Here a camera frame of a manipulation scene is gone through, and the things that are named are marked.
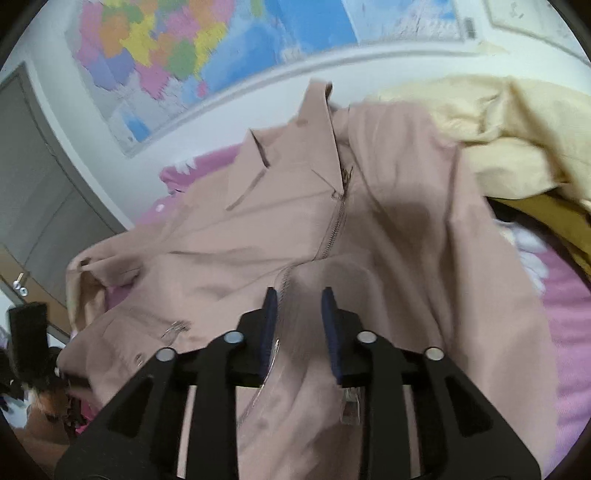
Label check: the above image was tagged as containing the beige pink jacket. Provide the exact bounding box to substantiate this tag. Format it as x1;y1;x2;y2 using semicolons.
55;79;562;480

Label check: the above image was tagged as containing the person's left hand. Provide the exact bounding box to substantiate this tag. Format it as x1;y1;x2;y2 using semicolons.
13;373;90;446

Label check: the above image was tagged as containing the grey door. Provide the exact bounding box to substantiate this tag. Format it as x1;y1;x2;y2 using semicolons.
1;65;124;336

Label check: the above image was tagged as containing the pink floral bed sheet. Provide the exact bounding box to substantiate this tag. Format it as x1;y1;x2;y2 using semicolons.
75;142;591;476

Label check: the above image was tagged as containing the mustard yellow garment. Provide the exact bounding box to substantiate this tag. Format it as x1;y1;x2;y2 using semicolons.
487;192;590;279

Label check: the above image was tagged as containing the pale yellow garment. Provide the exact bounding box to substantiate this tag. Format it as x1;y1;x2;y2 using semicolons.
373;75;590;209

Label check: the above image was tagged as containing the colourful wall map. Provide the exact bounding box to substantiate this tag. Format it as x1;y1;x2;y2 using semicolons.
65;0;467;153

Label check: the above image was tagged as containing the white wall socket panel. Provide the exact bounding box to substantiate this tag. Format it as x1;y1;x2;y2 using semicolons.
485;0;588;60

